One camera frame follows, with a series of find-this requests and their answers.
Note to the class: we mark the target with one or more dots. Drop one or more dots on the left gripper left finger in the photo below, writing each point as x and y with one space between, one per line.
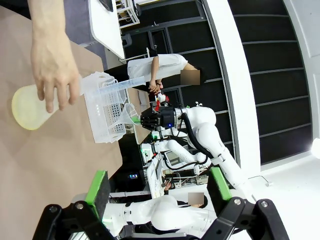
97 195

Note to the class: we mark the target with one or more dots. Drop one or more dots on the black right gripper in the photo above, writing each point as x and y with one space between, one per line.
166 117

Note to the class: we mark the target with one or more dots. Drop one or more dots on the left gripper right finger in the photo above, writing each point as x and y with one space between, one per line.
220 190

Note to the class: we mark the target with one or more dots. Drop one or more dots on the clear plastic funnel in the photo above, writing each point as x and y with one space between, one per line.
128 112

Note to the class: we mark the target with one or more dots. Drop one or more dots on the clear plastic beaker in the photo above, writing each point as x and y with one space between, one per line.
120 98

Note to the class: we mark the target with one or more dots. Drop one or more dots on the clear plastic graduated cylinder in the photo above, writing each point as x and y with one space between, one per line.
130 82

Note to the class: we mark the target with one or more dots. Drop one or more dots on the translucent plastic erlenmeyer flask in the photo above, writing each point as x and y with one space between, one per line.
27 110

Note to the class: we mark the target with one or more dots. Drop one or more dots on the person's right forearm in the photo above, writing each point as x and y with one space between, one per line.
45 17

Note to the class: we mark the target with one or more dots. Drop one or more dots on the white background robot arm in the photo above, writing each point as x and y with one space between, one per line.
180 150

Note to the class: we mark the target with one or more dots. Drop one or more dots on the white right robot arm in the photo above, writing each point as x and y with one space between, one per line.
205 120

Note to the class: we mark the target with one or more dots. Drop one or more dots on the person's right hand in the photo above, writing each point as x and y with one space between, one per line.
55 67

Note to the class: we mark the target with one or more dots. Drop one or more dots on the brown background table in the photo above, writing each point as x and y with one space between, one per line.
141 125

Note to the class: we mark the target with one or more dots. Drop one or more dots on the seated person with phone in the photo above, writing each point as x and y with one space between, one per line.
197 205

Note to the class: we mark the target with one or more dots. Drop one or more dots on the white perforated plastic basket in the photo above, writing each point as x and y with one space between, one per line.
100 122

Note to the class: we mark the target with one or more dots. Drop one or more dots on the person in white shirt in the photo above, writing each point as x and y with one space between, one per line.
165 61

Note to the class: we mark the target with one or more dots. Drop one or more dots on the white table with tray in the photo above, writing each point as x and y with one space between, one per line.
105 27

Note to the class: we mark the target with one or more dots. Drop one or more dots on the white shoe rack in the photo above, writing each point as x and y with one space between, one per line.
128 12

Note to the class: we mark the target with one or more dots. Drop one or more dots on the black plastic tray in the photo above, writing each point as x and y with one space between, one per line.
106 4

